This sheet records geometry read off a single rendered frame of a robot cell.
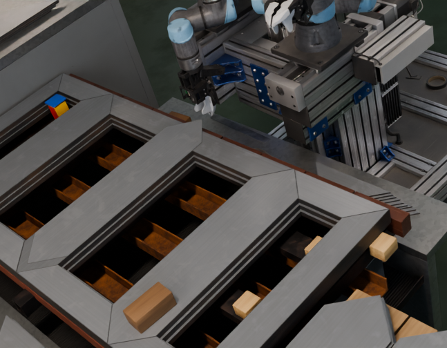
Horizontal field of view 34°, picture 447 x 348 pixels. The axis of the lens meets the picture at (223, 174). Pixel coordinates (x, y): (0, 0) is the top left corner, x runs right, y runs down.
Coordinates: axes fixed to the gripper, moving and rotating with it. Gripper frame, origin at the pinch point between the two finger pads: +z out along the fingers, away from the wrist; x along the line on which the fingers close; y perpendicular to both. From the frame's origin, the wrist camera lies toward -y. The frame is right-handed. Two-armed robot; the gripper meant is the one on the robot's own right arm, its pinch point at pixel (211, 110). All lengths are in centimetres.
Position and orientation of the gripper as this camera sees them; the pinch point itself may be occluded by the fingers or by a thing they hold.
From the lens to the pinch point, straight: 249.8
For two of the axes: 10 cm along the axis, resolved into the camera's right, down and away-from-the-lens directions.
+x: 7.0, 3.2, -6.4
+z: 2.4, 7.3, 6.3
